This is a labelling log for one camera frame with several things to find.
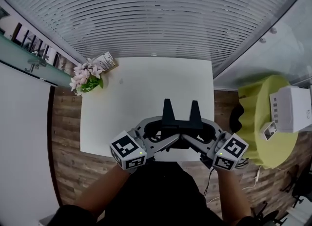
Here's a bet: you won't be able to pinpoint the small white adapter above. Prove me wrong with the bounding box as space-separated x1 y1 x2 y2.
259 121 278 141

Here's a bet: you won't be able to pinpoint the white window blinds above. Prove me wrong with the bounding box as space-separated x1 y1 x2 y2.
0 0 311 74

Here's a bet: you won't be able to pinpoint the black office chair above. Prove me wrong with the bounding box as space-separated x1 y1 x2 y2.
251 200 289 226
280 161 312 208

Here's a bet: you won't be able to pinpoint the metal glass clamp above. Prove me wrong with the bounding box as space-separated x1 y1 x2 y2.
24 58 47 73

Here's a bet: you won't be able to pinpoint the person's right forearm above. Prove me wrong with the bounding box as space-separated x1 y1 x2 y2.
215 167 254 221

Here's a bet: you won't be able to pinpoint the white table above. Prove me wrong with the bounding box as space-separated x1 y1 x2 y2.
79 56 215 163

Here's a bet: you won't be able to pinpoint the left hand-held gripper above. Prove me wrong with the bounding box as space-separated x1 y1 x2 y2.
109 117 182 171

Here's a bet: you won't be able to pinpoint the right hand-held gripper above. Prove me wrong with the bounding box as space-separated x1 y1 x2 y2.
182 119 250 171

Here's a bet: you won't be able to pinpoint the black cable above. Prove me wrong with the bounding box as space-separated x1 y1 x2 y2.
203 167 215 198

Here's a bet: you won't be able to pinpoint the yellow-green tablecloth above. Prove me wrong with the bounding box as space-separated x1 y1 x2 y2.
237 75 299 170

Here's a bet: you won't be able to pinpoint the white cable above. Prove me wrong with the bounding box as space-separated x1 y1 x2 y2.
206 165 263 204

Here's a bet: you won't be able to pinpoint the pink flower plant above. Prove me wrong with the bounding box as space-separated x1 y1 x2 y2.
69 58 105 97

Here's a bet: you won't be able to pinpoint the white box appliance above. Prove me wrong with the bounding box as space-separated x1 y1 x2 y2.
269 85 312 134

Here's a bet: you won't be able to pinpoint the person's black clothing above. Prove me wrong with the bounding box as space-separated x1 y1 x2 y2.
47 161 256 226

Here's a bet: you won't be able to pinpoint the small printed card box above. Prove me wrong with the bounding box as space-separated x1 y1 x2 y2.
95 51 119 72

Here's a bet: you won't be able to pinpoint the person's left forearm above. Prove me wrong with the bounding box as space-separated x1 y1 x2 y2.
73 164 132 221

